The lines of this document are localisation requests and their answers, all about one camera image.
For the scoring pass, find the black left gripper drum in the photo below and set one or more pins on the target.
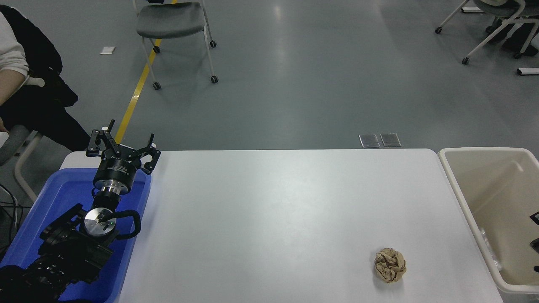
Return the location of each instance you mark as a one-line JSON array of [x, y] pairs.
[[116, 168]]

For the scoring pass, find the person's forearm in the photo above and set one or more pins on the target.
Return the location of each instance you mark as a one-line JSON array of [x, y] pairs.
[[9, 86]]

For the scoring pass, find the metal floor plate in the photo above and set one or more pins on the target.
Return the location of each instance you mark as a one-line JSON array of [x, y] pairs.
[[369, 140], [390, 139]]

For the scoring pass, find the large pale plastic bin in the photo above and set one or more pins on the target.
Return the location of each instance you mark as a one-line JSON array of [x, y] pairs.
[[497, 189]]

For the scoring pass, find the blue plastic tray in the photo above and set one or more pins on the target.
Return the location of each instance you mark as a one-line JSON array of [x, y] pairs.
[[63, 189]]

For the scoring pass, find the person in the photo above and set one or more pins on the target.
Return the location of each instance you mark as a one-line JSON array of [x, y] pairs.
[[522, 35], [33, 109]]

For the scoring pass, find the grey chair on castors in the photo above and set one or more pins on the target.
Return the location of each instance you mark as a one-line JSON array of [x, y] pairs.
[[168, 19]]

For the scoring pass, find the crumpled tan paper ball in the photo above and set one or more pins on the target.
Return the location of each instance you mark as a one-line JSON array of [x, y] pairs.
[[390, 265]]

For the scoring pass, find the white floor bar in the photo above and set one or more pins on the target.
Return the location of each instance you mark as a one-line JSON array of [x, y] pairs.
[[469, 9], [528, 70]]

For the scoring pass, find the grey seat white-frame chair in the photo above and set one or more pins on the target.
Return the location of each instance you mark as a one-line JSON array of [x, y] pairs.
[[12, 141]]

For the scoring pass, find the white-frame chair on castors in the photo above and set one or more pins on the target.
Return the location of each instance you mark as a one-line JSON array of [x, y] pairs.
[[501, 7]]

